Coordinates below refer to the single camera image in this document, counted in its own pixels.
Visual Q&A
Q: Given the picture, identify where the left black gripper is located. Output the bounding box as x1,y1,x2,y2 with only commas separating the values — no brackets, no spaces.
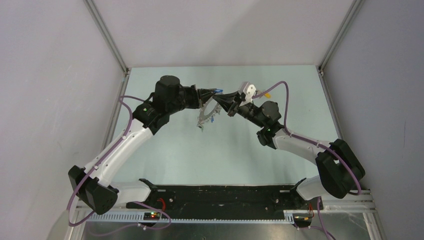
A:
166,84,217,115

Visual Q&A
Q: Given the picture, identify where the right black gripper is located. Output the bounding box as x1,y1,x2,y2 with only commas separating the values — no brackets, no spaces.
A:
213,90,266,129

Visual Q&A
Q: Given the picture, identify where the large metal keyring with clips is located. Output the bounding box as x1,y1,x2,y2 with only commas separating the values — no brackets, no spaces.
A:
196,99,222,132

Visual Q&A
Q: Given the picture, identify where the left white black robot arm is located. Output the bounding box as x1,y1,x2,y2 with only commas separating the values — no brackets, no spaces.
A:
68,75,218,215

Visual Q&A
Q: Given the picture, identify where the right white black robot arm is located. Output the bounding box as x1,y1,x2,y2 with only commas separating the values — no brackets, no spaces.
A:
213,91,366,209

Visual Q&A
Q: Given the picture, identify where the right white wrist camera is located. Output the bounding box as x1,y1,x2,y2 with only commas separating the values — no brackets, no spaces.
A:
239,81,257,106

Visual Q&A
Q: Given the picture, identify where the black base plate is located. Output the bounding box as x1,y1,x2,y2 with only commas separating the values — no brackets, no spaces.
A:
139,178,324,218

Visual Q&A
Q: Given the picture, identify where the grey slotted cable duct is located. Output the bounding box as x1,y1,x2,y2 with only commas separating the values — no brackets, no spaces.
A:
87,211,294,224

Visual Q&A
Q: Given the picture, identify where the left aluminium frame post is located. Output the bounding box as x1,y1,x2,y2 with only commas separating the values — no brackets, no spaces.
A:
83,0,129,76

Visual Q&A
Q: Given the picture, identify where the aluminium frame post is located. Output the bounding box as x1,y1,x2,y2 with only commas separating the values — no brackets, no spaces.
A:
83,0,129,76
317,0,365,73

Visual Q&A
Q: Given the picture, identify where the right aluminium frame post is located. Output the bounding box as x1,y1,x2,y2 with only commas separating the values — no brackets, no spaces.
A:
317,0,365,73

